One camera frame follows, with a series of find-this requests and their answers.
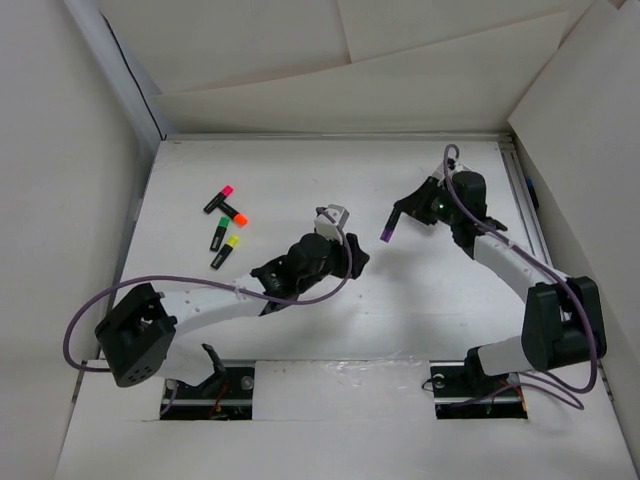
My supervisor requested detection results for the aluminium table edge rail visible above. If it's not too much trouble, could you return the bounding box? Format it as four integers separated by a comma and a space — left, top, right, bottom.
498, 134, 552, 265

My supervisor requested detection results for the orange highlighter marker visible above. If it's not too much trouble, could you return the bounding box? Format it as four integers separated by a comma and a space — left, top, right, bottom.
218, 201, 248, 227

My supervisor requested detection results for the pink highlighter marker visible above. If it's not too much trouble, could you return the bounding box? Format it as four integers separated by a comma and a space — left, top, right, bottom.
203, 185, 234, 214

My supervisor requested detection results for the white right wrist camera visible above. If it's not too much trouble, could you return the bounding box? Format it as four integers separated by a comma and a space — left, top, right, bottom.
432, 157, 469, 188

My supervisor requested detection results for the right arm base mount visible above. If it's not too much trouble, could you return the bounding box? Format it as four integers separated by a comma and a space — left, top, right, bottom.
421, 348, 528, 420

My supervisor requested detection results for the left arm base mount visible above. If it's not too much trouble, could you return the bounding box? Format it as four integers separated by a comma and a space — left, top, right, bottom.
159, 343, 256, 421

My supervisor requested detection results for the green highlighter marker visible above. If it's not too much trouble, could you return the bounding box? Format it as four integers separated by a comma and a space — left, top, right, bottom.
209, 216, 230, 252

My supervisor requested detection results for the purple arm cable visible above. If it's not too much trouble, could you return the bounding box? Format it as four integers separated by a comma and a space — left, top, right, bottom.
443, 143, 601, 411
62, 207, 355, 419

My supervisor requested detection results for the yellow highlighter marker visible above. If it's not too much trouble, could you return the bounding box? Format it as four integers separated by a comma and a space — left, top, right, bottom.
210, 235, 239, 270

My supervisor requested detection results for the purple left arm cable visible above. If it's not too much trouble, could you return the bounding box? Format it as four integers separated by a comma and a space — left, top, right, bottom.
62, 207, 355, 419

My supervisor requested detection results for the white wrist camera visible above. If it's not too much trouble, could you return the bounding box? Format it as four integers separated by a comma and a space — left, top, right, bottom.
432, 157, 469, 188
314, 204, 350, 244

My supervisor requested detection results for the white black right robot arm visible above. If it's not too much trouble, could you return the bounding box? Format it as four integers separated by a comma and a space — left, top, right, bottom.
381, 171, 607, 394

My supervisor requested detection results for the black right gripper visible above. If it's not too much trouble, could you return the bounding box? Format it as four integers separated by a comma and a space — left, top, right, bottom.
393, 176, 461, 227

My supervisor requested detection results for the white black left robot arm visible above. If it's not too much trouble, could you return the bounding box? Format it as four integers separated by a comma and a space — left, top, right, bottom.
95, 233, 370, 398

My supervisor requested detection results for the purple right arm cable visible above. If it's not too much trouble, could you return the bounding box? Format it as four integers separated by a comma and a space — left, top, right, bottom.
443, 143, 601, 411

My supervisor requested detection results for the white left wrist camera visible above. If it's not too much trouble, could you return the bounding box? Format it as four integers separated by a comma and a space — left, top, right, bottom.
314, 204, 350, 244

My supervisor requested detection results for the purple highlighter marker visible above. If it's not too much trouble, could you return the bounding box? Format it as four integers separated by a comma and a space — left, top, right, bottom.
380, 207, 402, 243

